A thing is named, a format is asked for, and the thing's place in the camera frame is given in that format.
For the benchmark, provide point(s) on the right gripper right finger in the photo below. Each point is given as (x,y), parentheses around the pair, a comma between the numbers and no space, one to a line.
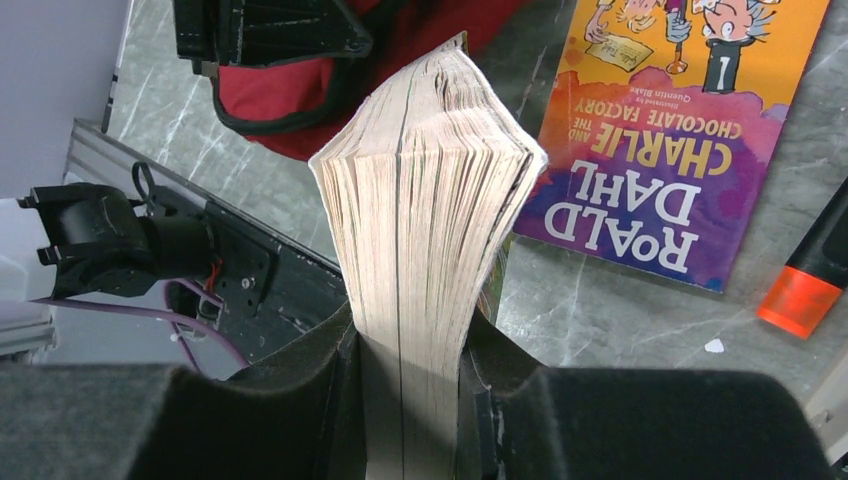
(520,419)

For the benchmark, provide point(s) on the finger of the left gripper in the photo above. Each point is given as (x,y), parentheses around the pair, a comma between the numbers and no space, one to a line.
(261,34)

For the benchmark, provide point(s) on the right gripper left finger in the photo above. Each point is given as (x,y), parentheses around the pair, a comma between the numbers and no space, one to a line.
(293,415)

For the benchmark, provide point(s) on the red student backpack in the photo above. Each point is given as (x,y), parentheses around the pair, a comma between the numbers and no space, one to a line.
(295,109)

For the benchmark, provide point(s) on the green storey treehouse book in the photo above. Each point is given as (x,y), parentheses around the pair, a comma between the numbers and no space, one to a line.
(421,188)

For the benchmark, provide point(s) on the orange capped marker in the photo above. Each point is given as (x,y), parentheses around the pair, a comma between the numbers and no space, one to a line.
(815,275)

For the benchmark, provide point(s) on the purple Roald Dahl book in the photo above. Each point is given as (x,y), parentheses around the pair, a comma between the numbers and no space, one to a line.
(660,127)

